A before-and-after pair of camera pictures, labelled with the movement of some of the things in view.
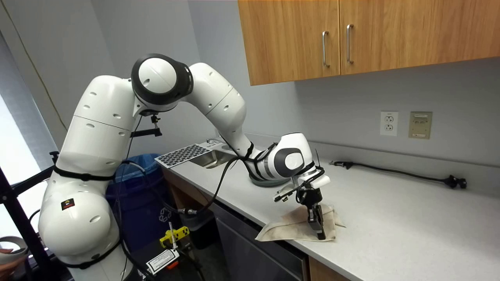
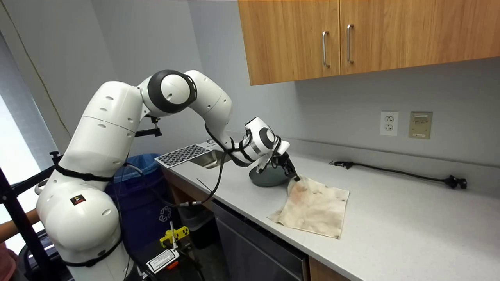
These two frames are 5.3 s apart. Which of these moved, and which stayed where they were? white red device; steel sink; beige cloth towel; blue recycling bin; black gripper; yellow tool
Moved: black gripper; beige cloth towel
Stayed: white red device; blue recycling bin; steel sink; yellow tool
